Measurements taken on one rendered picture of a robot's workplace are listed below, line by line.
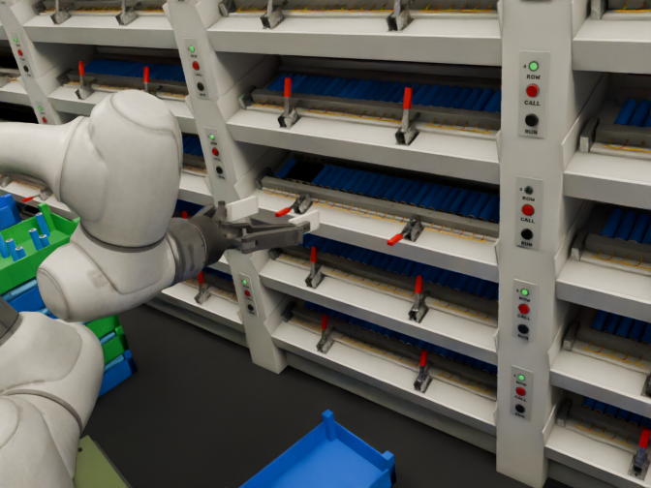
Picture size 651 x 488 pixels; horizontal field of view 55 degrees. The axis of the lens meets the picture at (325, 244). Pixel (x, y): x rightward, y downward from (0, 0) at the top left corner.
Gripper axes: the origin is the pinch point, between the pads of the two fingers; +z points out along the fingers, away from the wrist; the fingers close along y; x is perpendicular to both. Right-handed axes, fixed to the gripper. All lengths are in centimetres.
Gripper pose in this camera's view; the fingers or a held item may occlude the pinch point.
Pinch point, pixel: (282, 212)
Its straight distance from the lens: 104.7
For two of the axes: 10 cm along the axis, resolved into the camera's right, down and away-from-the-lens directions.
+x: 0.0, -9.4, -3.5
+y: 7.9, 2.1, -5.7
